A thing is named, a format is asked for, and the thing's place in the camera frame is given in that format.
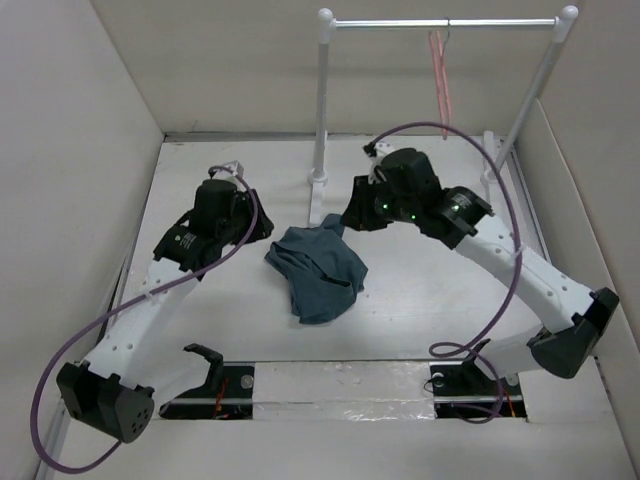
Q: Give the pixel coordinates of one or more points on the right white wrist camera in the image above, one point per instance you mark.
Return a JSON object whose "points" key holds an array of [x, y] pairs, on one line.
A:
{"points": [[378, 149]]}

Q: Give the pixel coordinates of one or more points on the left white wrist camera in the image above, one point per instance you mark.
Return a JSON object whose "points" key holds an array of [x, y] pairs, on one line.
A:
{"points": [[233, 168]]}

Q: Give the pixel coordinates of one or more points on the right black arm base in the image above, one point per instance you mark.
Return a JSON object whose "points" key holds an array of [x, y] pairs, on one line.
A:
{"points": [[462, 391]]}

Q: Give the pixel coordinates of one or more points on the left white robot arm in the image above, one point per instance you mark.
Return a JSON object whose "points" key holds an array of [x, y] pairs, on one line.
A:
{"points": [[125, 379]]}

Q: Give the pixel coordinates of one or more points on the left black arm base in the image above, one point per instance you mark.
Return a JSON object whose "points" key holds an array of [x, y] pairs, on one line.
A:
{"points": [[225, 395]]}

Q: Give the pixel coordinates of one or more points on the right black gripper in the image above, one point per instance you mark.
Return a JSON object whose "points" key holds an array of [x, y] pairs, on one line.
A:
{"points": [[359, 213]]}

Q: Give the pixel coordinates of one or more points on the pink clothes hanger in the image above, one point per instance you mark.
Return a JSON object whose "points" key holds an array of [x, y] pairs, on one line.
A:
{"points": [[437, 49]]}

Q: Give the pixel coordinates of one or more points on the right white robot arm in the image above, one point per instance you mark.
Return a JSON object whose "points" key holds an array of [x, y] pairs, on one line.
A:
{"points": [[573, 317]]}

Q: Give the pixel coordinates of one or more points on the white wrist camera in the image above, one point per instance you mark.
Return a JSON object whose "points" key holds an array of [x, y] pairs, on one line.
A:
{"points": [[378, 149], [233, 168]]}

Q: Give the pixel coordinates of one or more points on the blue t shirt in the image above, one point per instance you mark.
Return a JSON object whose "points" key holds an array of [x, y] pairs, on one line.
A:
{"points": [[324, 274]]}

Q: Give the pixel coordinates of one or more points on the white clothes rack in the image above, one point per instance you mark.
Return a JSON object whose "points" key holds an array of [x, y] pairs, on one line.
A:
{"points": [[560, 26]]}

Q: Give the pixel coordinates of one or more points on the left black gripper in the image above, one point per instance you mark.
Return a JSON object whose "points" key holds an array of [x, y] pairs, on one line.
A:
{"points": [[262, 228]]}

